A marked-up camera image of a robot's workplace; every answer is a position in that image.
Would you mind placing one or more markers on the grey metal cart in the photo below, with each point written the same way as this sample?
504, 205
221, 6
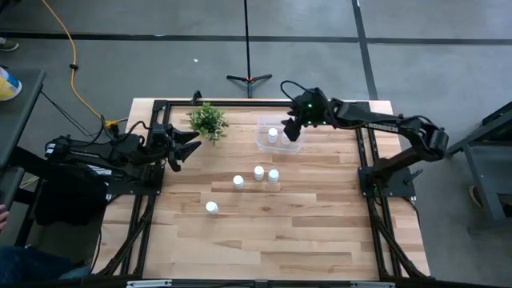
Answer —
492, 168

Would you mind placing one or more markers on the white paper booklet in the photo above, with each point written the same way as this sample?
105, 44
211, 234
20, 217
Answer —
105, 172

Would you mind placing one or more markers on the person's leg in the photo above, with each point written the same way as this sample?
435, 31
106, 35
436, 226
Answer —
28, 264

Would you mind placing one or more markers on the person's olive shoe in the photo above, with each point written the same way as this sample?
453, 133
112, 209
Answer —
8, 45

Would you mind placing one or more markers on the black bag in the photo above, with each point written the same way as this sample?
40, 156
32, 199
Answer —
68, 196

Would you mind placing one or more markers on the grey side desk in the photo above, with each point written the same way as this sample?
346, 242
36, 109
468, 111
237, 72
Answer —
20, 112

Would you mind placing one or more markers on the yellow and blue container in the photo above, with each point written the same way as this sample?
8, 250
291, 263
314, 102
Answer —
8, 86

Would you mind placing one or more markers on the clear plastic basket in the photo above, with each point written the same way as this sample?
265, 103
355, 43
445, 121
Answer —
264, 148

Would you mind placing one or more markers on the black tripod stand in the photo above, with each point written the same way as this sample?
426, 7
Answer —
249, 80

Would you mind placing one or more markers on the potted green artificial plant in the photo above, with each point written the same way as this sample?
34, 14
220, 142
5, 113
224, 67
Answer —
208, 122

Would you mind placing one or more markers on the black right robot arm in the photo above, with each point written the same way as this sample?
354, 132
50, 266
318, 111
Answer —
380, 124

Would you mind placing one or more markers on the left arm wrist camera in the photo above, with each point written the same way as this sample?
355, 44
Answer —
174, 163

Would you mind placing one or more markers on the black aluminium table frame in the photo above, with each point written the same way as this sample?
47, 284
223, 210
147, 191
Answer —
240, 103

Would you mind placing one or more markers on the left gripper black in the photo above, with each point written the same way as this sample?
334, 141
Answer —
164, 144

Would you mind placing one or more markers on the silver metal bracket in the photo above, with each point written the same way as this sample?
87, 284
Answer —
148, 283
372, 284

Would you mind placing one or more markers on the person's hand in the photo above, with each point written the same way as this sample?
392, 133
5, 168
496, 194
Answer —
3, 218

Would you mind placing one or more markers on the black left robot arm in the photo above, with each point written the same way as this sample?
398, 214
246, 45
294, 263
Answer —
100, 152

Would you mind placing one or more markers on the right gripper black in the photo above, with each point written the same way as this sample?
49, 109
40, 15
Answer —
314, 110

